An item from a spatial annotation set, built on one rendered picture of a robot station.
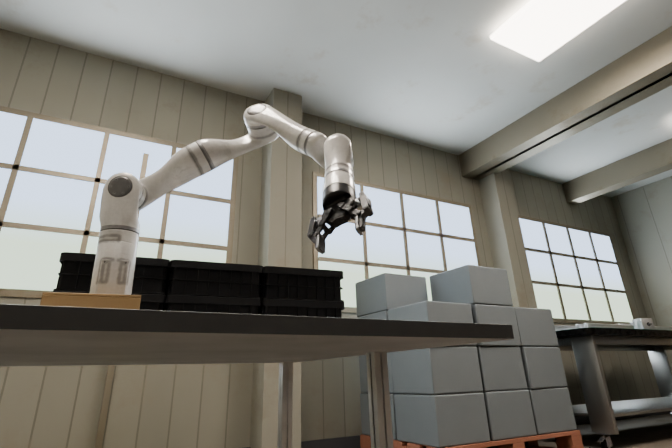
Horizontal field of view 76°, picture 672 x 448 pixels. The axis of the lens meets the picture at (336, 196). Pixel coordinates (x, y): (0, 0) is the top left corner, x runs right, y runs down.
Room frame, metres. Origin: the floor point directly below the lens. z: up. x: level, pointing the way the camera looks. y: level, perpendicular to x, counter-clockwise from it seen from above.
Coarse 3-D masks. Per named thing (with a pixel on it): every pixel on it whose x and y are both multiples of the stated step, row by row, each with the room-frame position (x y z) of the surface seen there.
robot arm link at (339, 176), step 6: (330, 174) 0.87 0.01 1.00; (336, 174) 0.86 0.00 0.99; (342, 174) 0.86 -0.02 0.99; (348, 174) 0.88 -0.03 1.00; (324, 180) 0.89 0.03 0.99; (330, 180) 0.86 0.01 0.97; (336, 180) 0.85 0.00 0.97; (342, 180) 0.85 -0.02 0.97; (348, 180) 0.86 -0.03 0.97; (324, 186) 0.87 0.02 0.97; (354, 186) 0.87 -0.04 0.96; (360, 210) 0.92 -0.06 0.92
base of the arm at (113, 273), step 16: (112, 240) 1.00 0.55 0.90; (128, 240) 1.02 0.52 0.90; (96, 256) 1.02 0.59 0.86; (112, 256) 1.01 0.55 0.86; (128, 256) 1.03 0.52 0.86; (96, 272) 1.01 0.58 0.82; (112, 272) 1.01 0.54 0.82; (128, 272) 1.04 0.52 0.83; (96, 288) 1.01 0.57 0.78; (112, 288) 1.01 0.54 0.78; (128, 288) 1.04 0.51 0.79
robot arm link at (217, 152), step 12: (252, 132) 1.08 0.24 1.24; (264, 132) 1.07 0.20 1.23; (204, 144) 1.03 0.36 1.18; (216, 144) 1.05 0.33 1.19; (228, 144) 1.07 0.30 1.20; (240, 144) 1.09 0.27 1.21; (252, 144) 1.09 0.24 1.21; (264, 144) 1.11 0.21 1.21; (216, 156) 1.05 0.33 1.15; (228, 156) 1.08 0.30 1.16
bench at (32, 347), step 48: (0, 336) 0.82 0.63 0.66; (48, 336) 0.84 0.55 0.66; (96, 336) 0.87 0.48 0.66; (144, 336) 0.90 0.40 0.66; (192, 336) 0.93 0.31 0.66; (240, 336) 0.97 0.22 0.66; (288, 336) 1.00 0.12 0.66; (336, 336) 1.04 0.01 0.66; (384, 336) 1.08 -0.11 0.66; (432, 336) 1.16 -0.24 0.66; (480, 336) 1.24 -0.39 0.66; (288, 384) 2.57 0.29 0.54; (384, 384) 1.77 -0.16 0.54; (288, 432) 2.57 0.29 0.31; (384, 432) 1.76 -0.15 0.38
